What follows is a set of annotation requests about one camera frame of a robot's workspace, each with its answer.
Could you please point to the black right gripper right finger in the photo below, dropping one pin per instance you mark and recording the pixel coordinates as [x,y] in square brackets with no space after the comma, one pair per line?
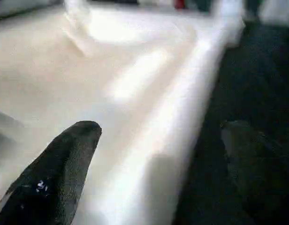
[262,178]

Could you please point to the white glass-door cabinet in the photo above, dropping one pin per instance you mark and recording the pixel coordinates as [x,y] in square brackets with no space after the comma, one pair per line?
[276,9]

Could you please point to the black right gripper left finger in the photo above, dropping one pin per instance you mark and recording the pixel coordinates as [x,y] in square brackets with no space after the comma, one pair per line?
[55,183]

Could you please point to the white plastic table top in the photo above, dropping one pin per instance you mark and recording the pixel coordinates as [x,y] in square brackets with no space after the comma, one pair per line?
[111,93]

